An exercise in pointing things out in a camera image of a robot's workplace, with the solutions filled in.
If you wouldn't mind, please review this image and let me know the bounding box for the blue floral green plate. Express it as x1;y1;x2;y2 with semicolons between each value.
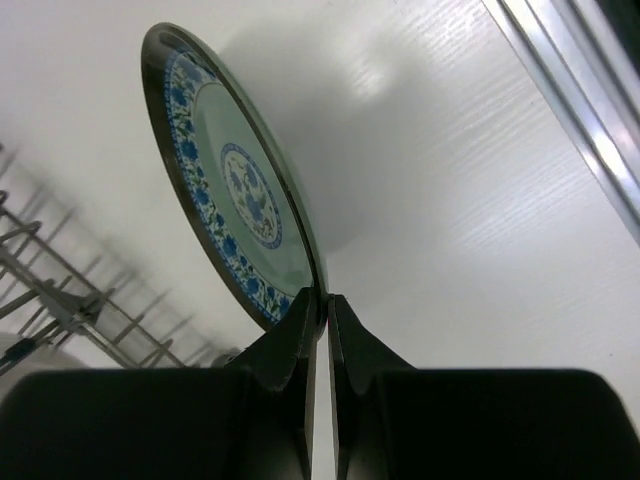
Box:
141;22;328;329

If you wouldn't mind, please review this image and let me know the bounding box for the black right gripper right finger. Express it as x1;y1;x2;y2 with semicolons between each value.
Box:
327;295;412;479

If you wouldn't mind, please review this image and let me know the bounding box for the aluminium table frame rail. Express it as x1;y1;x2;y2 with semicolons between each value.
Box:
485;1;639;237

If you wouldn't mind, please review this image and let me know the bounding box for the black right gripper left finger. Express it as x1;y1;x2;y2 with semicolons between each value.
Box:
219;287;319;479

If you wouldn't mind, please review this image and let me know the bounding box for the grey wire dish rack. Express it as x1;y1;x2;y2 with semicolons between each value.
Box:
1;147;240;374

